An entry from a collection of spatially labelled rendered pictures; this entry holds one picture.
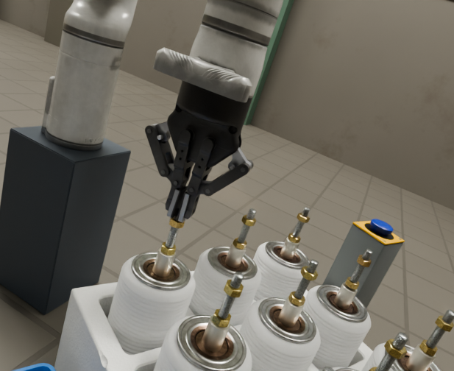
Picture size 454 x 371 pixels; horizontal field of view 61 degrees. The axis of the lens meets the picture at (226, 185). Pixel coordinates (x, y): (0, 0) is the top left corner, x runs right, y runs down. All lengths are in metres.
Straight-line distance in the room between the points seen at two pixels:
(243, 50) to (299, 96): 2.49
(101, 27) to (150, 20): 2.78
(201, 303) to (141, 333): 0.10
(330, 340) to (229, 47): 0.40
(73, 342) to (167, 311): 0.15
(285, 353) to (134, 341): 0.18
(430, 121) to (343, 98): 0.56
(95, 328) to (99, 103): 0.34
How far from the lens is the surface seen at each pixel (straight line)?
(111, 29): 0.64
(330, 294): 0.61
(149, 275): 0.49
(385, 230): 0.73
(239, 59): 0.38
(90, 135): 0.67
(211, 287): 0.54
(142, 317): 0.49
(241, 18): 0.38
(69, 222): 0.69
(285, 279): 0.62
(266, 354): 0.49
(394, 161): 2.82
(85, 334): 0.53
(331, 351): 0.59
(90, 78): 0.64
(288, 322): 0.50
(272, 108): 2.91
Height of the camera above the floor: 0.54
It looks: 20 degrees down
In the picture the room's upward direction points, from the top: 19 degrees clockwise
